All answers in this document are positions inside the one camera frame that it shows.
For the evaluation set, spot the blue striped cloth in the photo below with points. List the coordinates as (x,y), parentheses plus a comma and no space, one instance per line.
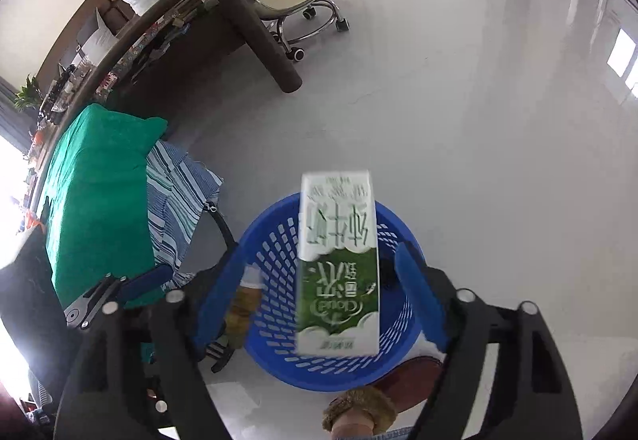
(169,201)

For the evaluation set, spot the blue plastic basket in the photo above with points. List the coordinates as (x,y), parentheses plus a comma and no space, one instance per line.
(279,240)

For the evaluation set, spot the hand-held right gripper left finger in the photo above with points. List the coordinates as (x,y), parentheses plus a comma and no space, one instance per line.
(217,290)

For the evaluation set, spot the dark wooden coffee table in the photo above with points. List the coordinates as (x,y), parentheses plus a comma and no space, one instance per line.
(259,36)

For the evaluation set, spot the grey curtain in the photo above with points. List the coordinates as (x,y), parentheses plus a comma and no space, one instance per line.
(10,121)

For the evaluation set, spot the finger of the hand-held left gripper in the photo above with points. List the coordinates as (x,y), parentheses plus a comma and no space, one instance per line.
(144,280)

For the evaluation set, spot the green white milk carton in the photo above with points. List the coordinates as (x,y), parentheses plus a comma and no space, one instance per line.
(339,270)

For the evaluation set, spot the green tablecloth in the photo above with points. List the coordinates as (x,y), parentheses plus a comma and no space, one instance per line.
(99,181)

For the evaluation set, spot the person's blue jeans leg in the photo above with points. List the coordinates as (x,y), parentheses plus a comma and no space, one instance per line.
(396,435)

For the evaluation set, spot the potted plant in black vase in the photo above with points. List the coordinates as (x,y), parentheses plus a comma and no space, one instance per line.
(29,94)

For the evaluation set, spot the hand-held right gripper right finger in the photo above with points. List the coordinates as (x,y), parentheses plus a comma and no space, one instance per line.
(418,290)

